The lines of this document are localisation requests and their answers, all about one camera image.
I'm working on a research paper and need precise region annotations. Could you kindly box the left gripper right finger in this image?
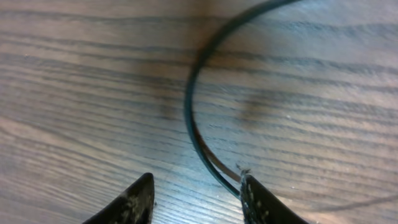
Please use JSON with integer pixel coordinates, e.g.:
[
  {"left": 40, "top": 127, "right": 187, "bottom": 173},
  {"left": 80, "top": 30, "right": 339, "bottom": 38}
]
[{"left": 240, "top": 174, "right": 308, "bottom": 224}]

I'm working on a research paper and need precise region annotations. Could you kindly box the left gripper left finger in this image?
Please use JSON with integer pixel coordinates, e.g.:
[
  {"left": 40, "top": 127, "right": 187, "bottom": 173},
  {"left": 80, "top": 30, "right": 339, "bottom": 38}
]
[{"left": 83, "top": 172, "right": 155, "bottom": 224}]

